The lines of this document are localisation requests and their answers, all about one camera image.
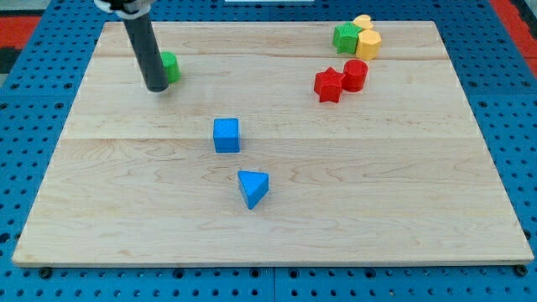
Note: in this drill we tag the red cylinder block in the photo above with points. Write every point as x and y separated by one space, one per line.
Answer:
355 74

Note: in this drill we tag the blue triangle block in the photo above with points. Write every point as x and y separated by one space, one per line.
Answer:
253 186

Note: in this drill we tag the red star block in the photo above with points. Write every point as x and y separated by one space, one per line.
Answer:
328 85

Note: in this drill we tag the light wooden board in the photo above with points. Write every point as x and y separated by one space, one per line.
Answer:
397 174

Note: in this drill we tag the yellow hexagon block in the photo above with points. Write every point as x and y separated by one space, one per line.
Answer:
368 44

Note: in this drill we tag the green star block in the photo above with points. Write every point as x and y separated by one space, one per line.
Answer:
345 37

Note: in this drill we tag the green cylinder block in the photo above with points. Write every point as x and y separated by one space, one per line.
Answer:
171 66

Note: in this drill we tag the blue cube block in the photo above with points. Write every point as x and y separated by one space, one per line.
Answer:
226 135

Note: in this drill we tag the yellow heart block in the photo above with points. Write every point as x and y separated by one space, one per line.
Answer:
363 21

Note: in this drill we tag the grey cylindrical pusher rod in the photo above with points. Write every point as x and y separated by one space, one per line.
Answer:
145 47

